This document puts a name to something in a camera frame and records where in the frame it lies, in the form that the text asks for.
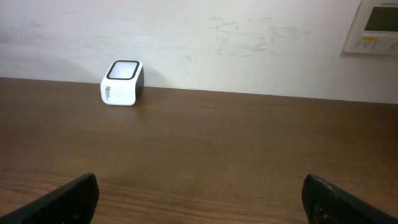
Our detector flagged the white wall control panel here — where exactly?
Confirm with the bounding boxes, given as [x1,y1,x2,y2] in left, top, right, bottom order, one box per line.
[343,0,397,55]

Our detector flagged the white barcode scanner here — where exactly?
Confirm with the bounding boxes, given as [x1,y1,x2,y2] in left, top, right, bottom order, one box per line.
[100,60,144,106]

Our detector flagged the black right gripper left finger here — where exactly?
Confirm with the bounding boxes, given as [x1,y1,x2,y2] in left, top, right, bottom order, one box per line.
[1,173,99,224]

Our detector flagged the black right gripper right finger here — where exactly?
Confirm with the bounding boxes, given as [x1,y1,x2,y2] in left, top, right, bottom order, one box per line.
[302,174,397,224]

